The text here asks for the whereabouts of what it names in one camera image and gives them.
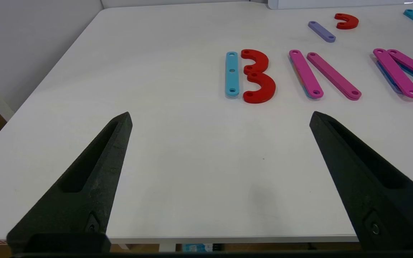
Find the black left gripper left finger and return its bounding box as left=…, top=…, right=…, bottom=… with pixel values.
left=6, top=112, right=133, bottom=255

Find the large red curved piece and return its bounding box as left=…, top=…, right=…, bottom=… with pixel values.
left=243, top=72, right=276, bottom=104

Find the pink bar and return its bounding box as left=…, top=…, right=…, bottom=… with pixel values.
left=373, top=48, right=413, bottom=99
left=307, top=52, right=362, bottom=101
left=387, top=49, right=413, bottom=86
left=289, top=49, right=324, bottom=100

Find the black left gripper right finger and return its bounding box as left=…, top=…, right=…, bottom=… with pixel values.
left=309, top=111, right=413, bottom=250

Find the short purple bar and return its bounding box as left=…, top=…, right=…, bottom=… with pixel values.
left=308, top=21, right=336, bottom=43

